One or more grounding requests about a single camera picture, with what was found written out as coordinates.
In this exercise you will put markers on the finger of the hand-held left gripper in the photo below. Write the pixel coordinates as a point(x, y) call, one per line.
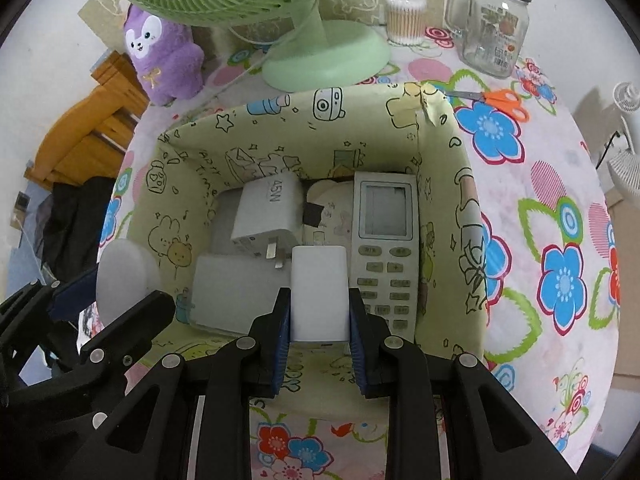
point(130, 330)
point(75, 295)

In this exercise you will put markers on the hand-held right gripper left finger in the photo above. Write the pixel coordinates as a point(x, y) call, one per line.
point(282, 345)

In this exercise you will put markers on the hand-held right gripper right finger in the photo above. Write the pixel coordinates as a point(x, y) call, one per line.
point(360, 345)

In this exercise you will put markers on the white round case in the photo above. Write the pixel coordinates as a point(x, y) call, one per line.
point(125, 275)

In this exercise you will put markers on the white rectangular block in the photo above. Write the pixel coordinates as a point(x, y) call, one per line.
point(320, 295)

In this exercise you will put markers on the translucent plastic case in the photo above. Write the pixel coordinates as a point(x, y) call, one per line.
point(225, 295)

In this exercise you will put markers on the white remote control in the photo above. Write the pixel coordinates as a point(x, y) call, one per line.
point(385, 260)

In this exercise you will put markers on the white charger plug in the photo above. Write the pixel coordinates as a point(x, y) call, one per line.
point(265, 215)

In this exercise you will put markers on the cream round bear-eared mirror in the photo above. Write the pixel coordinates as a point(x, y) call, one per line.
point(332, 210)

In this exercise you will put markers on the printed pale green storage box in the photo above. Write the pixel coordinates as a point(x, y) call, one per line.
point(190, 195)

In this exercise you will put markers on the black cloth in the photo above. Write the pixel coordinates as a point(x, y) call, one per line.
point(75, 220)

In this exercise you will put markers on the wooden chair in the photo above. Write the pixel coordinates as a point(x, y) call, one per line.
point(80, 140)

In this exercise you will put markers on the purple plush toy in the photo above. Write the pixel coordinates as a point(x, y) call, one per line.
point(165, 70)

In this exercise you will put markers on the green desk fan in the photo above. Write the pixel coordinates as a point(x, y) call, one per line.
point(325, 60)

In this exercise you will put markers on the small white fan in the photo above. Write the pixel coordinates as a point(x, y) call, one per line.
point(627, 160)

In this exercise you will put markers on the cotton swab jar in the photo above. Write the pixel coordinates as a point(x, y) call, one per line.
point(405, 20)

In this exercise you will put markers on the glass mug jar green lid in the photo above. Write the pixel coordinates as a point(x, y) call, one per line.
point(495, 35)

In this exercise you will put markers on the wall socket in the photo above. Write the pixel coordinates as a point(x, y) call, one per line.
point(23, 201)

